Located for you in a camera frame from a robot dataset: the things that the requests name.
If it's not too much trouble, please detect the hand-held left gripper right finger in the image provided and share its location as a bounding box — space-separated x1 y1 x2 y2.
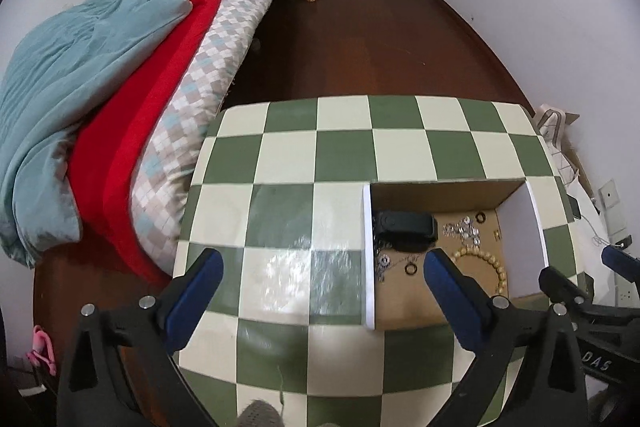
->
424 248 588 427

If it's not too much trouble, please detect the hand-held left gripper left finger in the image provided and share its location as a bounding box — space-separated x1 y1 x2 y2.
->
56 247 224 427

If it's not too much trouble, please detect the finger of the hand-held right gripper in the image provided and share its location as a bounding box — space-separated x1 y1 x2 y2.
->
601 244 640 288
538 267 596 315

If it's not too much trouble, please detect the cardboard box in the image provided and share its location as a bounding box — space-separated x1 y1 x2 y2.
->
361 177 551 332

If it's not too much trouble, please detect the wooden bead bracelet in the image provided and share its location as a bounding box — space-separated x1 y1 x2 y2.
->
450 246 508 293

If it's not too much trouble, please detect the thick silver chain bracelet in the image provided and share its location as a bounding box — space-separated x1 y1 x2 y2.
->
442 217 482 245

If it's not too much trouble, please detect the thin silver link bracelet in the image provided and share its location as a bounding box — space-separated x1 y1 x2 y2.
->
375 252 396 283

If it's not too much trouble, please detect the black fitness band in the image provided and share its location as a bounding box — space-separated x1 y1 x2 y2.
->
374 210 439 253

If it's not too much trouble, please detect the dark grey fuzzy cloth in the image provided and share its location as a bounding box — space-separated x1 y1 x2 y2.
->
237 399 283 427

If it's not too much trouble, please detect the green checkered tablecloth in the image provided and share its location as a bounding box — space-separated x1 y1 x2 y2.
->
172 94 591 427

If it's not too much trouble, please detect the white tote bag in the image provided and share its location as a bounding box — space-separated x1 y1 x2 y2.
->
535 107 611 248

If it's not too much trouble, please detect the pink plastic item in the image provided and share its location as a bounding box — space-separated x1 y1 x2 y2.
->
27 326 56 375

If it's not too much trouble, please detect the red blanket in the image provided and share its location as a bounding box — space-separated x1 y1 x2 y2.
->
67 0 261 288

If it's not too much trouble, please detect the diamond pattern quilt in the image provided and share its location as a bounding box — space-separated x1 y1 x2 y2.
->
131 0 293 260

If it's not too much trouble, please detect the teal blanket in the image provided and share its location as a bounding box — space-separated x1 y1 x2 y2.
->
0 0 193 268

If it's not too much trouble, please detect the white wall socket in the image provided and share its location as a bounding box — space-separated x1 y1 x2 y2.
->
615 277 640 305

